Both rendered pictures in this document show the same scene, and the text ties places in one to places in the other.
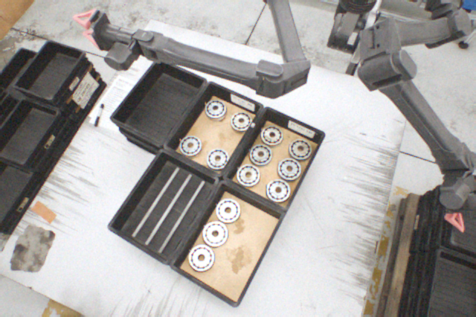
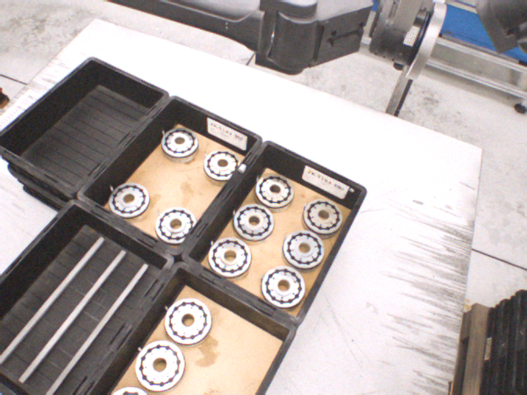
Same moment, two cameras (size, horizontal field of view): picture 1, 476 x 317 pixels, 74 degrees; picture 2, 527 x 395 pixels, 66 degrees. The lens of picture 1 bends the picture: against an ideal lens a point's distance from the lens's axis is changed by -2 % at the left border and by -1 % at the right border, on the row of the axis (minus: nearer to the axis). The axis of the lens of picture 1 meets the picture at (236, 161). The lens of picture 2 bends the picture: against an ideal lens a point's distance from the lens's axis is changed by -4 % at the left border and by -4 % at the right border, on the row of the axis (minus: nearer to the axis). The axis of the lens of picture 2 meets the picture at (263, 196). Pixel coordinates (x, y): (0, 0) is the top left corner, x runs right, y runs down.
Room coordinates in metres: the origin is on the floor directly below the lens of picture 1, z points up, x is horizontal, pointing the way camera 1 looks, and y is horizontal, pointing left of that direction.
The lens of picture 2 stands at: (0.07, -0.01, 1.79)
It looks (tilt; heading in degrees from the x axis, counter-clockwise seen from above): 58 degrees down; 347
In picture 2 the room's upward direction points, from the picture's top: 9 degrees clockwise
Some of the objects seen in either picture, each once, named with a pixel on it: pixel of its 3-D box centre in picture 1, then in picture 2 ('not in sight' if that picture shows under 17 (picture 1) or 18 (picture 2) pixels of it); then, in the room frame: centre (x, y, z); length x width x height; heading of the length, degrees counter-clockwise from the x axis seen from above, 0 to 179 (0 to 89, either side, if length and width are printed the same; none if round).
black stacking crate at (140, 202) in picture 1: (167, 206); (72, 307); (0.36, 0.31, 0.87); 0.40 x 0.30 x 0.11; 146
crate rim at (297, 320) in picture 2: (275, 155); (280, 223); (0.52, -0.17, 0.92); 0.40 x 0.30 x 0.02; 146
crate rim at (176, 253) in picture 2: (214, 126); (175, 168); (0.69, 0.08, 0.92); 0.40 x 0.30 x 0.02; 146
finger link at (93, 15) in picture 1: (88, 24); not in sight; (0.78, 0.41, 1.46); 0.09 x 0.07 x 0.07; 63
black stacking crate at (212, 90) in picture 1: (216, 132); (176, 179); (0.69, 0.08, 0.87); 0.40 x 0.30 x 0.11; 146
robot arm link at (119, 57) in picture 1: (132, 53); not in sight; (0.67, 0.28, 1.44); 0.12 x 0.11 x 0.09; 63
